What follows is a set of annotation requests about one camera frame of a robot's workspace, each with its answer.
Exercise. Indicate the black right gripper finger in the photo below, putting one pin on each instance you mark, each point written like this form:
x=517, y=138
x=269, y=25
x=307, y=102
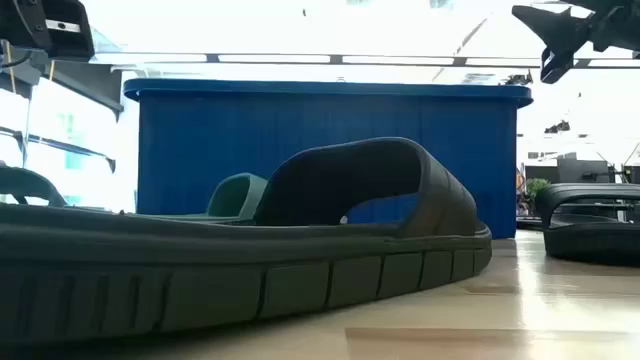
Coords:
x=556, y=67
x=555, y=25

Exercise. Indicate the black slide sandal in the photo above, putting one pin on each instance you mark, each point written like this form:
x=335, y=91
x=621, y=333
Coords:
x=590, y=240

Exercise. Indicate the teal green slide sandal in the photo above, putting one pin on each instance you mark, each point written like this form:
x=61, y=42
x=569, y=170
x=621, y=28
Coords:
x=235, y=196

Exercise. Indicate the large dark grey slide sandal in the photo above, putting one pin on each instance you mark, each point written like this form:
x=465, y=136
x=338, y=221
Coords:
x=200, y=290

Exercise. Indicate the blue plastic bin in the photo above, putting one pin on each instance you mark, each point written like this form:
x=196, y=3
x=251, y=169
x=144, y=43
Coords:
x=300, y=117

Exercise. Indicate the dark overhead beam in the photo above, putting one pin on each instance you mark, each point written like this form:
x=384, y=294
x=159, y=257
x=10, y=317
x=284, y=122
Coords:
x=85, y=82

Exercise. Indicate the small black ceiling-mounted device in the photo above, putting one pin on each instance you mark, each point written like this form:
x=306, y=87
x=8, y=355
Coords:
x=557, y=127

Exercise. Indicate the black computer monitor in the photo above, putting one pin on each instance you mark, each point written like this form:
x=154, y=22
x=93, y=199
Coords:
x=582, y=170

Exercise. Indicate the green potted plant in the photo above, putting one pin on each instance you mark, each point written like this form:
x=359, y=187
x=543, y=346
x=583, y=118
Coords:
x=536, y=187

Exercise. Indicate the long ceiling light bar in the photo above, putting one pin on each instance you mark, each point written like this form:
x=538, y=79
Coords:
x=275, y=58

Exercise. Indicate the black window rail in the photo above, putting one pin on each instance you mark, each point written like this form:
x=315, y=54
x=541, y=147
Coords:
x=65, y=146

